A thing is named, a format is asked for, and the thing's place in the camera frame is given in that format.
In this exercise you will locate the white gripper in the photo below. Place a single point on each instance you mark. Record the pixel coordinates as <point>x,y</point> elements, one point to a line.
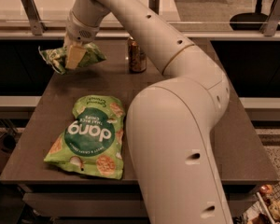
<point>79,32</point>

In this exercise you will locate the green jalapeno chip bag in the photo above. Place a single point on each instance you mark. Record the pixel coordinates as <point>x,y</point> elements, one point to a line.
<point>56,58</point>

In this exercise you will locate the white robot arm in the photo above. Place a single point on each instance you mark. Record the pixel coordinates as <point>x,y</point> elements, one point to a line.
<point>168,123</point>

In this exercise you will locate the green dang rice chips bag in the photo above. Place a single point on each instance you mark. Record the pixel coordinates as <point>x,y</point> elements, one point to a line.
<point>91,144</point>

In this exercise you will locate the brown soda can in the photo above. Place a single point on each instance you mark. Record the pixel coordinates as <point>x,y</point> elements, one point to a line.
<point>137,59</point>

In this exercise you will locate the black office chair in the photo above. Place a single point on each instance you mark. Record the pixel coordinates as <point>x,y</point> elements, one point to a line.
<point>250,21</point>

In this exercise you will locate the left metal railing bracket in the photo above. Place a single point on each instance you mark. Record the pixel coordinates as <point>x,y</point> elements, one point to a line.
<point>36,25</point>

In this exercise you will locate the metal railing bracket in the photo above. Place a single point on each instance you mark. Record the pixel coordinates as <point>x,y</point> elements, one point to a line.
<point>269,27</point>
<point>36,25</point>
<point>154,5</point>

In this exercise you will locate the middle metal railing bracket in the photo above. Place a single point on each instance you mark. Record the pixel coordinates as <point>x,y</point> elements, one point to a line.
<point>154,5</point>

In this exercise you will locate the right metal railing bracket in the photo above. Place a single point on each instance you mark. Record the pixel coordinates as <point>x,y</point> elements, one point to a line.
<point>269,27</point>

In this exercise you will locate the wire basket with snacks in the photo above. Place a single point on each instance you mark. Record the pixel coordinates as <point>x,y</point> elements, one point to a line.
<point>266,209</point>

